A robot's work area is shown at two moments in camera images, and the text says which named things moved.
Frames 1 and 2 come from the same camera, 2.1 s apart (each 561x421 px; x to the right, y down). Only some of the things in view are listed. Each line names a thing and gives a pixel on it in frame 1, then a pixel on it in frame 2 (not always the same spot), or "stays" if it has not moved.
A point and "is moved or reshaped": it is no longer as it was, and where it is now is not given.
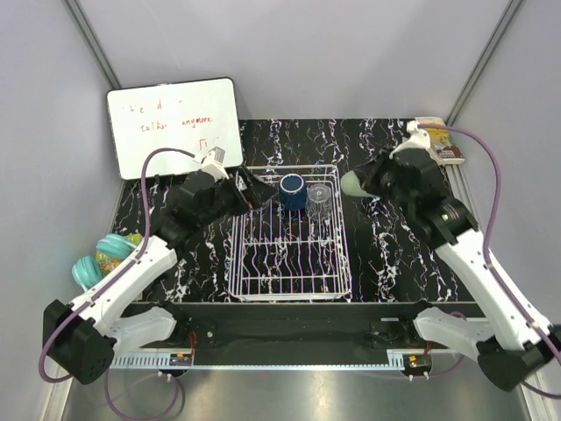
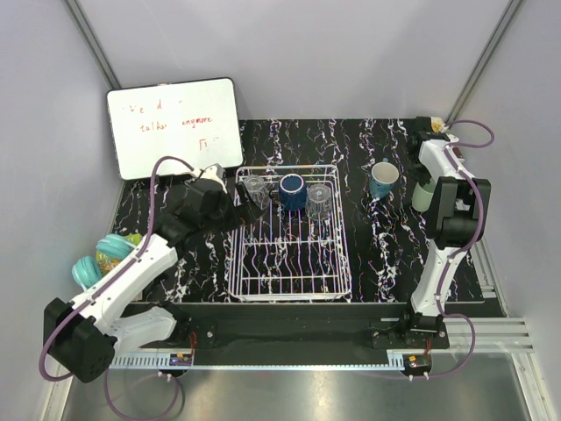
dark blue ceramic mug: [292, 192] stays
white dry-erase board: [194, 117] stays
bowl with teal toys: [86, 271] stays
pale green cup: [351, 185] is moved or reshaped
